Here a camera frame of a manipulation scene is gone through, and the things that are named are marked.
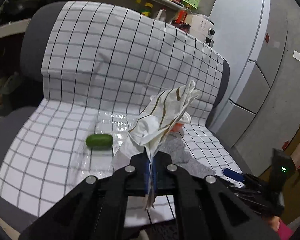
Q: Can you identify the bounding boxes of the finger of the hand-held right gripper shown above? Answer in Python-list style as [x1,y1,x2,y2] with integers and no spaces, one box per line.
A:
[227,184,263,203]
[224,169,263,188]

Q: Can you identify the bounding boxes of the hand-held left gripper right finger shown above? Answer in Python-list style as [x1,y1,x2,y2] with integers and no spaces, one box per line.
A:
[153,151,280,240]

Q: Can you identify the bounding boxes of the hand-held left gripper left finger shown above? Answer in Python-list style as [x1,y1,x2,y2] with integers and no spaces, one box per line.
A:
[19,154,153,240]

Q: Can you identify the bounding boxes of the striped white paper napkin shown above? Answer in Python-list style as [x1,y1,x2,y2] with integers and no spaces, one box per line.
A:
[111,80,202,212]

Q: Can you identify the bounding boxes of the person's right forearm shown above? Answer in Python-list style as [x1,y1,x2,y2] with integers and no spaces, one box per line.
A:
[265,216,294,240]

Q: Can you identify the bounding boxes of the grey felt pad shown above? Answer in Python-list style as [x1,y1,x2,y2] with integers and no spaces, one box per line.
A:
[156,132,215,178]

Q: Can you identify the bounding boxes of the paper noodle bowl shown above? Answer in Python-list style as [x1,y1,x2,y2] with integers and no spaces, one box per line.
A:
[169,111,192,132]

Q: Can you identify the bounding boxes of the small green cucumber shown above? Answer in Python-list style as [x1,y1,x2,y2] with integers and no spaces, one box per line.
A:
[85,134,113,151]

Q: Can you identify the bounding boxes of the clear plastic tray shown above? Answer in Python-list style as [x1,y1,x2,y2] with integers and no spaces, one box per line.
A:
[77,111,138,178]

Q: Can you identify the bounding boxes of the grey refrigerator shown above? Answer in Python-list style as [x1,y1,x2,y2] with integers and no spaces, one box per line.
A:
[207,0,289,153]

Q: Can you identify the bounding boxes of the white black checked cloth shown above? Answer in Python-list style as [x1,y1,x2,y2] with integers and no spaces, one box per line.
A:
[0,0,243,224]

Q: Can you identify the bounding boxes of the white kitchen appliance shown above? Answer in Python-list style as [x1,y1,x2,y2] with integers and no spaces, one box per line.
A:
[189,14,215,47]

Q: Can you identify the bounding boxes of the large red-label oil bottle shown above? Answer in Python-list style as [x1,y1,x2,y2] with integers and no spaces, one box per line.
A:
[170,7,193,33]

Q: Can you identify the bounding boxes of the green yellow-label bottle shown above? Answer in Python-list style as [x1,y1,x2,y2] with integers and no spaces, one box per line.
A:
[140,2,153,18]

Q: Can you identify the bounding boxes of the white plastic bag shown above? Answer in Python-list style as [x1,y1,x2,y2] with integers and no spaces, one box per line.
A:
[0,75,18,110]

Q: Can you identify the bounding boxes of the grey office chair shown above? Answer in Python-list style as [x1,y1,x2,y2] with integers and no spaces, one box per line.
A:
[0,1,253,233]

